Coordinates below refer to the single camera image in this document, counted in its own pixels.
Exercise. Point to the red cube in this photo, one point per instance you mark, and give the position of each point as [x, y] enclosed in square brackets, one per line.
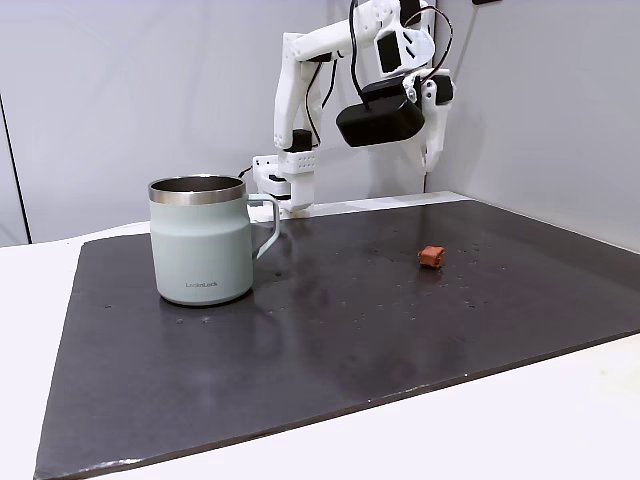
[431, 257]

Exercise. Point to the dark grey table mat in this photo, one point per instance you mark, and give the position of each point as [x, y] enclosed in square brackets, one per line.
[350, 340]

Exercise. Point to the pale green steel mug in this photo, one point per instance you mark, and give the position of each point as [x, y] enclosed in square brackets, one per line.
[200, 245]

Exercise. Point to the black oval camera box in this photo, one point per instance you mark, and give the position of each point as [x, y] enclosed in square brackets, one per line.
[380, 120]

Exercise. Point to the black wall fixture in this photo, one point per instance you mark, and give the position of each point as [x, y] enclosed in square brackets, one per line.
[486, 2]

